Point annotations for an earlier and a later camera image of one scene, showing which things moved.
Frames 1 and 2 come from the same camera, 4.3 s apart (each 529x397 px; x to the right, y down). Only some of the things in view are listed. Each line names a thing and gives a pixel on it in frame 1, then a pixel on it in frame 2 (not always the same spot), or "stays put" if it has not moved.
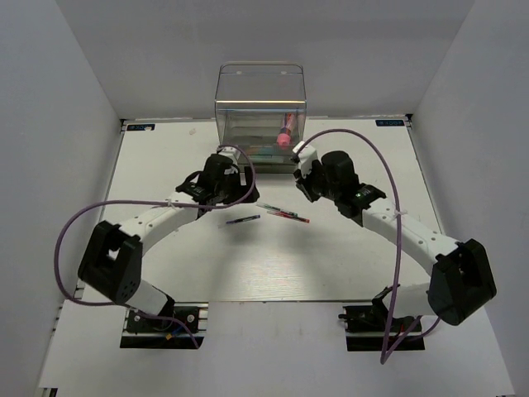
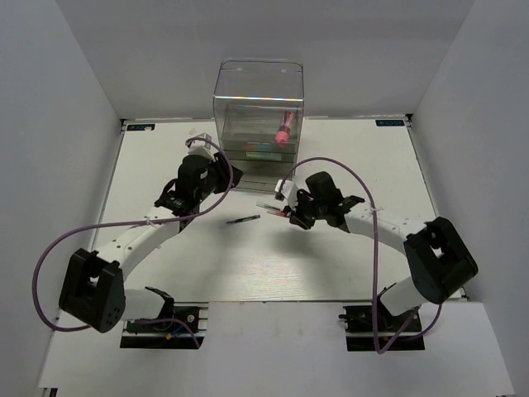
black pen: [238, 220] stays put
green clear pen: [277, 208] stays put
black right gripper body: [316, 185] -> [307, 211]
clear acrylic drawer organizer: [260, 109] stays put
